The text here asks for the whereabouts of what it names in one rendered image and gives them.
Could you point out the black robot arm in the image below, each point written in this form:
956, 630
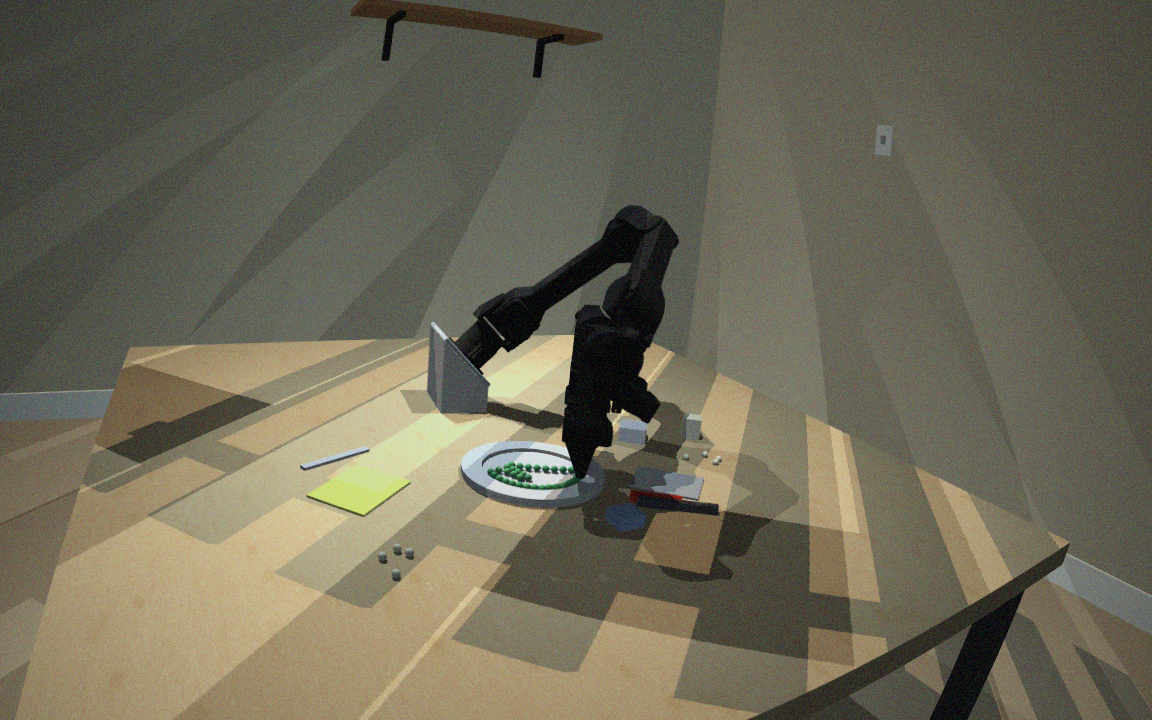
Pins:
634, 302

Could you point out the yellow-green flat square panel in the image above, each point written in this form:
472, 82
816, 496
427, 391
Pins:
359, 490

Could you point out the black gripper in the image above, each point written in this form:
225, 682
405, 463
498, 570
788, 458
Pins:
586, 425

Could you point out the grey flat bar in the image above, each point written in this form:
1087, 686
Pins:
337, 457

